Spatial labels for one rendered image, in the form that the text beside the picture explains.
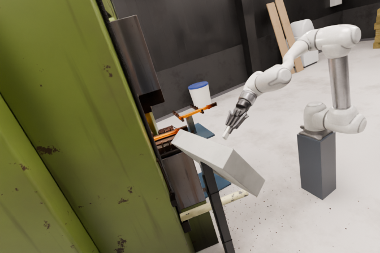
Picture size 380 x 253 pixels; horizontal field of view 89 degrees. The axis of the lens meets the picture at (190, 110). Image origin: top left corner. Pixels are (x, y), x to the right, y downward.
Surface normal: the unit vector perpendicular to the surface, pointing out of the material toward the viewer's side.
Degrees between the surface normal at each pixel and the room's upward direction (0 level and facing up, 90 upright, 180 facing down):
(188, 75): 90
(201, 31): 90
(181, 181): 90
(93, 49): 90
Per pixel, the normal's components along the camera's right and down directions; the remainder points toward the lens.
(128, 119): 0.21, 0.29
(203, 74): 0.44, 0.20
